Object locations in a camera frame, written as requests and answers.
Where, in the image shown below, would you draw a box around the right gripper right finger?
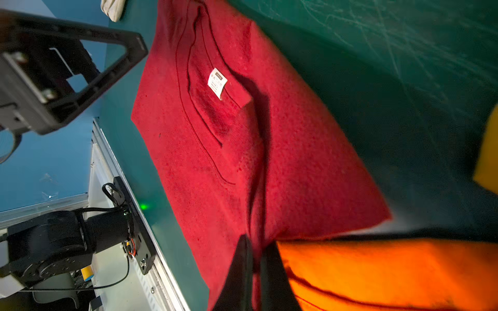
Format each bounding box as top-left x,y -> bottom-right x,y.
260,242 -> 302,311

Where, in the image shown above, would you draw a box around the orange t-shirt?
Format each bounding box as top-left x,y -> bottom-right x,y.
278,238 -> 497,310

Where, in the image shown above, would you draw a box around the dark red t-shirt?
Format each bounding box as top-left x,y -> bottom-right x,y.
131,1 -> 390,310

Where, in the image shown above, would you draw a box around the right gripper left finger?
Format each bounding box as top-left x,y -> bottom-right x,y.
213,235 -> 254,311

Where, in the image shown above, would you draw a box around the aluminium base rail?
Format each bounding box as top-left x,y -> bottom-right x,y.
88,119 -> 189,310

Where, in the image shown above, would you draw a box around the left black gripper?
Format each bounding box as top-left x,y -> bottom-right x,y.
1,10 -> 148,135

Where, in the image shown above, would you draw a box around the mustard yellow t-shirt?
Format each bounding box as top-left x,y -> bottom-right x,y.
473,105 -> 498,194

